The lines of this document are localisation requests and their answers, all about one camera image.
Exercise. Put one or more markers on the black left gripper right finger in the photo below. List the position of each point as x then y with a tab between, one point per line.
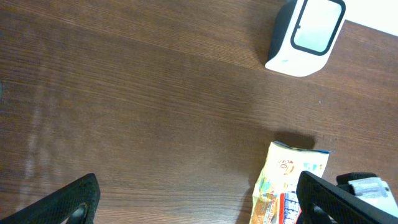
323	202

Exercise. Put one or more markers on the white black barcode scanner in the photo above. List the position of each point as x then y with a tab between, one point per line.
304	35

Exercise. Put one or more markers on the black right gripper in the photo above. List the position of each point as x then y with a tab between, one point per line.
342	180

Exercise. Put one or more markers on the yellow chip bag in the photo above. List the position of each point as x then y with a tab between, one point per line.
274	199

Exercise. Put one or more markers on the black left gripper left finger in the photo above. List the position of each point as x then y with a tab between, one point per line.
74	203

